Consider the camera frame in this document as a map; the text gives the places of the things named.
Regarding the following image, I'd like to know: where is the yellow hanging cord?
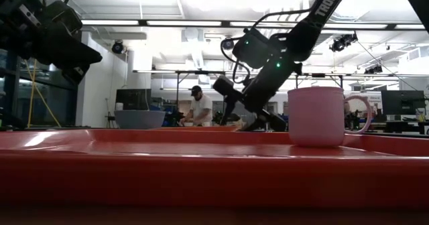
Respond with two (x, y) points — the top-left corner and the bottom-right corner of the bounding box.
(25, 59), (62, 129)
(26, 60), (37, 129)

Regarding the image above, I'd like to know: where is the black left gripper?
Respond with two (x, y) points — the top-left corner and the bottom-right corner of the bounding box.
(32, 0), (103, 85)

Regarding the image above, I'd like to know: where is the black background rig frame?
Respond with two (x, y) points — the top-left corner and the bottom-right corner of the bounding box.
(294, 72), (345, 89)
(176, 70), (227, 119)

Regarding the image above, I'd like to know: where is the blue bowl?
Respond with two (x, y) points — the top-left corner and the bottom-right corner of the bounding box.
(113, 109), (166, 130)

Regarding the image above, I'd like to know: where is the black computer monitor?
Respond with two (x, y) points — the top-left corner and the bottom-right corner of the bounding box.
(115, 88), (152, 111)
(381, 90), (426, 116)

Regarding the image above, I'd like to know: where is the pink mug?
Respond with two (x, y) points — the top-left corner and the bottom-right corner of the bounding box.
(287, 86), (373, 149)

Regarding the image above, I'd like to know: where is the black hanging camera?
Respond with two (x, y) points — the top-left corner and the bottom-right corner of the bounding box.
(329, 32), (359, 53)

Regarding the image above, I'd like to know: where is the person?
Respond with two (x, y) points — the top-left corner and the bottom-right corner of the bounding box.
(180, 84), (214, 127)

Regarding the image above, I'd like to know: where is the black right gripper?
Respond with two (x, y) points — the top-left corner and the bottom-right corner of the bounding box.
(241, 56), (302, 132)

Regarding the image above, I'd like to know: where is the black overhead light bar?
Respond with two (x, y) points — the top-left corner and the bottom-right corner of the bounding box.
(80, 18), (429, 31)

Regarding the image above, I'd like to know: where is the red plastic tray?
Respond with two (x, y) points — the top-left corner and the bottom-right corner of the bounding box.
(0, 127), (429, 210)

